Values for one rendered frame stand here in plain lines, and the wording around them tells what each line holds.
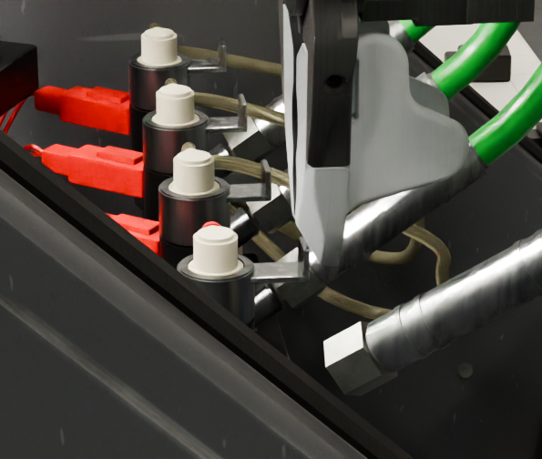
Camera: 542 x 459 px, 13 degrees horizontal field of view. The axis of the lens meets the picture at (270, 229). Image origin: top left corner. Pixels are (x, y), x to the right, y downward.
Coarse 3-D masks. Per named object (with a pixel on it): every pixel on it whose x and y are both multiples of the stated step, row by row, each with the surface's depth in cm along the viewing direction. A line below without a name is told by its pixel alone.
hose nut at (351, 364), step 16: (336, 336) 80; (352, 336) 79; (336, 352) 79; (352, 352) 79; (368, 352) 79; (336, 368) 79; (352, 368) 79; (368, 368) 79; (352, 384) 79; (368, 384) 80
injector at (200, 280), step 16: (192, 256) 90; (240, 256) 90; (192, 272) 88; (240, 272) 88; (208, 288) 88; (224, 288) 88; (240, 288) 88; (224, 304) 88; (240, 304) 88; (240, 320) 89
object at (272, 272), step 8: (256, 264) 90; (264, 264) 90; (272, 264) 90; (280, 264) 90; (288, 264) 90; (296, 264) 90; (256, 272) 89; (264, 272) 89; (272, 272) 89; (280, 272) 89; (288, 272) 89; (296, 272) 89; (256, 280) 89; (264, 280) 89; (272, 280) 89; (280, 280) 89; (288, 280) 89; (296, 280) 89; (304, 280) 89
